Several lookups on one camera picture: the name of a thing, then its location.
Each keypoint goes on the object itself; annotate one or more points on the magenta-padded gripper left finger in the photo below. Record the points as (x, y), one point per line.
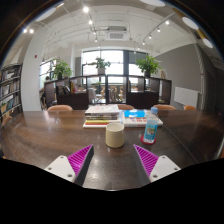
(60, 166)

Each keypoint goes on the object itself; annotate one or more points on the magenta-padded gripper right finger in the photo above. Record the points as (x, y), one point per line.
(163, 166)

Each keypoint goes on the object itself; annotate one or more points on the clear blue-capped water bottle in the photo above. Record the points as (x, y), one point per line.
(151, 128)

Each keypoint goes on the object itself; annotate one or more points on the large white red-edged book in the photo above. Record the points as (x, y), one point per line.
(95, 125)

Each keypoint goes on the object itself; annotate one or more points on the cream ceramic cup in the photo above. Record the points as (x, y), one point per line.
(115, 136)

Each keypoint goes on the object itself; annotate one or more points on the orange chairs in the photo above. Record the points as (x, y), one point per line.
(60, 108)

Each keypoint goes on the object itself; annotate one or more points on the yellow-spined book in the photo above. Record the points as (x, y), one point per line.
(98, 121)

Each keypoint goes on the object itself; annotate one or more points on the blue-covered flat book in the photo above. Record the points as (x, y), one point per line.
(135, 115)

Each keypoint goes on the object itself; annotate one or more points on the dark-spined book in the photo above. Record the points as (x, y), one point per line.
(101, 117)

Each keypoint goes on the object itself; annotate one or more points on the low dark cubby shelf unit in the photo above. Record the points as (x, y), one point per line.
(140, 100)

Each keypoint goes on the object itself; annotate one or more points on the tall dark bookshelf unit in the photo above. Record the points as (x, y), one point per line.
(10, 90)

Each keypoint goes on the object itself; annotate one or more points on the bushy potted green plant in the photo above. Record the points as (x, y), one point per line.
(61, 70)

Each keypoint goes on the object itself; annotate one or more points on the dark-potted leafy green plant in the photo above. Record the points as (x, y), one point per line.
(147, 65)

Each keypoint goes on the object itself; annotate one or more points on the small white-potted green plant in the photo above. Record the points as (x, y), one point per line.
(100, 65)

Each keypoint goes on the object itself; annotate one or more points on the ceiling air conditioner unit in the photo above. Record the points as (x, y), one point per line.
(116, 34)

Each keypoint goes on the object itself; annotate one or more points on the round ceiling panel lights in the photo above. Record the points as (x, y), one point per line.
(190, 22)

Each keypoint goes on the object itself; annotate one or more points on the ceiling track spotlights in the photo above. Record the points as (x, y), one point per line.
(86, 9)

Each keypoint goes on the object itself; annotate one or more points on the white wall panel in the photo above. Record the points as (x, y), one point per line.
(186, 96)

